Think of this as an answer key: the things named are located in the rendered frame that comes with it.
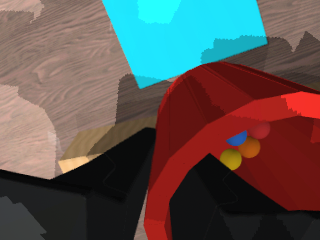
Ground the blue marble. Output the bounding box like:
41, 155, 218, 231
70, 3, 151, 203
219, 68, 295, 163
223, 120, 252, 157
227, 131, 248, 145

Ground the yellow marble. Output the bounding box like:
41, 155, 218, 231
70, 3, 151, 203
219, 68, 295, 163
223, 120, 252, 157
220, 148, 243, 169

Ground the red marble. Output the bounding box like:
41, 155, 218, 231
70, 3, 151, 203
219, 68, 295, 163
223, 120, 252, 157
248, 121, 269, 139

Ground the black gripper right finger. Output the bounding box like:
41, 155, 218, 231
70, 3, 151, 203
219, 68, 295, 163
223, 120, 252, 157
169, 153, 320, 240

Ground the orange marble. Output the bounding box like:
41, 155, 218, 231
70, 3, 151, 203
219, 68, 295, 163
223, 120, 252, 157
237, 136, 260, 159

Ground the red cup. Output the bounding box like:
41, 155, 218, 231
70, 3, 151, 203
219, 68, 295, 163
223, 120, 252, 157
143, 61, 320, 240

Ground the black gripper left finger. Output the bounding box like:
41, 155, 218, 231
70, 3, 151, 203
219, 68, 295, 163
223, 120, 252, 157
0, 127, 156, 240

